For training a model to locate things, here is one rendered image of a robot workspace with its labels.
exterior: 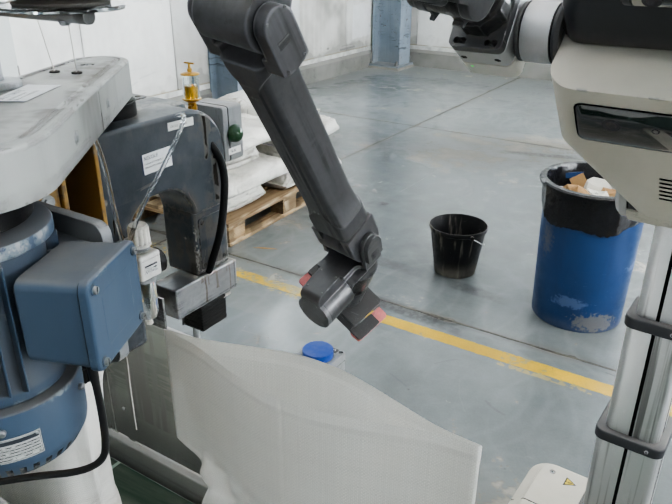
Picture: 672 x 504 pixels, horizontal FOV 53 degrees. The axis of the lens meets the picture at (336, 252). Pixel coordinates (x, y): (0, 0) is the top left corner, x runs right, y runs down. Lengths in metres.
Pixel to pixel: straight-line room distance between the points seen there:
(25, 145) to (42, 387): 0.24
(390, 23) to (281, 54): 8.92
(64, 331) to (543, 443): 2.06
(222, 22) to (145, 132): 0.35
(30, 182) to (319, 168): 0.34
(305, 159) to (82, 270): 0.29
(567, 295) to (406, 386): 0.86
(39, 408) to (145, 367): 1.07
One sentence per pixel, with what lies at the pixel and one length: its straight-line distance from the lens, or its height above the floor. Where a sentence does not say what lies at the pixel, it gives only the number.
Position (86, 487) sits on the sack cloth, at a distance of 1.53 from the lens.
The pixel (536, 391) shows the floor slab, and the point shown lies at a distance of 2.76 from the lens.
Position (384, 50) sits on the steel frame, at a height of 0.20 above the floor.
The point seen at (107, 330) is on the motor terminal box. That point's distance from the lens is 0.65.
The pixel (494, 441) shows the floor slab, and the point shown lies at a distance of 2.48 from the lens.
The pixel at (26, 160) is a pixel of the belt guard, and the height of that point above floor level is 1.40.
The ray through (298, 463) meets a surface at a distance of 0.91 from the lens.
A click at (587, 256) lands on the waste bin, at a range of 3.00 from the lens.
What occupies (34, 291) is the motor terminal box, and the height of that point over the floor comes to 1.29.
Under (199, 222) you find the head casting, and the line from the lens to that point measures 1.10.
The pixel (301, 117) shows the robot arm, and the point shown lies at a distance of 0.76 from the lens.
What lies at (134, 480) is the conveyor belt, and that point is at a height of 0.38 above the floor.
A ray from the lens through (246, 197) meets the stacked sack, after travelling 4.01.
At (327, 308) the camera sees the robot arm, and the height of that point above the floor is 1.10.
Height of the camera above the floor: 1.57
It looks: 25 degrees down
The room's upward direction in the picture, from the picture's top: straight up
